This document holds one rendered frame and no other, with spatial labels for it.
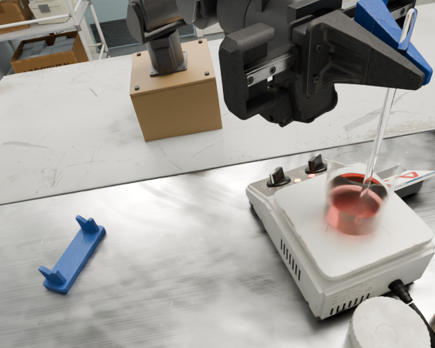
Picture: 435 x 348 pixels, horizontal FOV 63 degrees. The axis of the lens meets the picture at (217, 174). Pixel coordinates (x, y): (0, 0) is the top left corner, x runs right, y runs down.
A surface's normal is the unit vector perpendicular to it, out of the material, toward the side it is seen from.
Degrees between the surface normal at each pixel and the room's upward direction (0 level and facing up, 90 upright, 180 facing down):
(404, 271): 90
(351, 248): 0
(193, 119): 90
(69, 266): 0
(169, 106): 90
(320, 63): 90
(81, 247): 0
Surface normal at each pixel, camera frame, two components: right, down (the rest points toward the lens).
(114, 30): 0.12, 0.69
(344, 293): 0.33, 0.63
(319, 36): 0.54, 0.54
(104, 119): -0.11, -0.71
